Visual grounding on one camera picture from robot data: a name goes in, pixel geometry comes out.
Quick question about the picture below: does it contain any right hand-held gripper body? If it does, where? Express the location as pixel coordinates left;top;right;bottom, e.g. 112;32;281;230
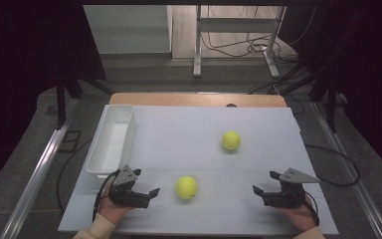
262;167;321;209

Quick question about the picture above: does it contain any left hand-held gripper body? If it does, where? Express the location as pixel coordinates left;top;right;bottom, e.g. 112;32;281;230
108;164;152;209

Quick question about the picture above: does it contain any yellow-green tennis ball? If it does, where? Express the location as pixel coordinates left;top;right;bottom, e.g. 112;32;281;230
174;175;199;200
221;129;242;151

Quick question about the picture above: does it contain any white plastic bin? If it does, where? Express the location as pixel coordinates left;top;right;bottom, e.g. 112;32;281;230
86;104;137;180

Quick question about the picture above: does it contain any person's left hand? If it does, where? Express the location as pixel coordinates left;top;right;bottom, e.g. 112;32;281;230
97;175;136;225

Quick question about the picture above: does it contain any person's right hand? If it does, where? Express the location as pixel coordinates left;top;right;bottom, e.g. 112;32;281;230
278;193;317;233

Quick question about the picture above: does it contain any white board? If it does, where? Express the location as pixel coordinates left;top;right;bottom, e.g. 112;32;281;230
58;105;340;236

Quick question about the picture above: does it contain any black tripod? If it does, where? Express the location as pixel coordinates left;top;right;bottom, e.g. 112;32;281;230
280;63;350;134
55;71;115;130

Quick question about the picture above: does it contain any wooden table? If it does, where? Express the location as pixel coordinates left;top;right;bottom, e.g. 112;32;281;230
108;92;287;109

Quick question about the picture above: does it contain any white cabinet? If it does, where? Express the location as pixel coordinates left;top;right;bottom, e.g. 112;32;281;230
83;4;174;55

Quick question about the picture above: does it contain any dark curtain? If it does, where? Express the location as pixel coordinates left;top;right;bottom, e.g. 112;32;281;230
278;0;382;184
0;0;107;197

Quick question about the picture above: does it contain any white metal stand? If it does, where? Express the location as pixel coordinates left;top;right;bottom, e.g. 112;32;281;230
193;4;287;80

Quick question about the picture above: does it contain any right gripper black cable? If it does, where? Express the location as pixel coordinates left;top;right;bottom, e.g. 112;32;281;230
302;190;320;227

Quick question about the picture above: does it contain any aluminium floor rail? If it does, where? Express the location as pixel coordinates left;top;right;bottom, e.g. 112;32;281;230
311;101;382;239
0;98;82;239

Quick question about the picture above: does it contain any black floor cable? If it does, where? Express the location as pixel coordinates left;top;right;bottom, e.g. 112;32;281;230
303;143;361;187
56;136;95;213

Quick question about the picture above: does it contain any black floor frame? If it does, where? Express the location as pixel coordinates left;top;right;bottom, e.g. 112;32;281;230
59;129;83;154

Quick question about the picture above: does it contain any tangle of floor cables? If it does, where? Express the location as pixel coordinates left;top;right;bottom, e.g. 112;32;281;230
200;5;300;65

